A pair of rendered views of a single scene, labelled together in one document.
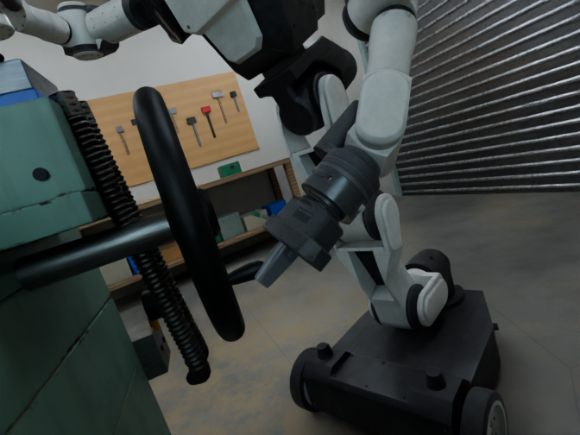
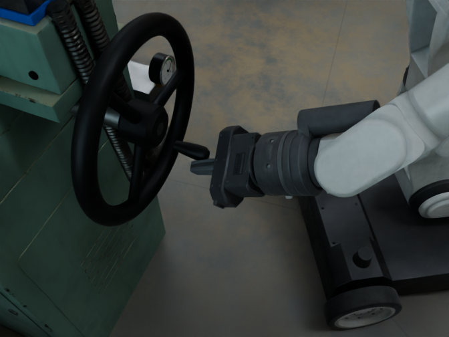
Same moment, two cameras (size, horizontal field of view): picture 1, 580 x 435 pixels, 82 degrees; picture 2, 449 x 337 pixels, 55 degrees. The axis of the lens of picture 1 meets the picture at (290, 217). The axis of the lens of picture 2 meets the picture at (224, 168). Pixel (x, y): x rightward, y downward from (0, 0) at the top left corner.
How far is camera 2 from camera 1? 0.47 m
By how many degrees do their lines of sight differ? 52
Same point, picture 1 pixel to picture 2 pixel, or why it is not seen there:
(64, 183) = (47, 85)
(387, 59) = (434, 105)
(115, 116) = not seen: outside the picture
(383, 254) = not seen: hidden behind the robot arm
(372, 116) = (335, 161)
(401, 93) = (379, 169)
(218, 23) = not seen: outside the picture
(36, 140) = (31, 55)
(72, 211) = (47, 113)
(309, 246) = (218, 194)
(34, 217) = (27, 103)
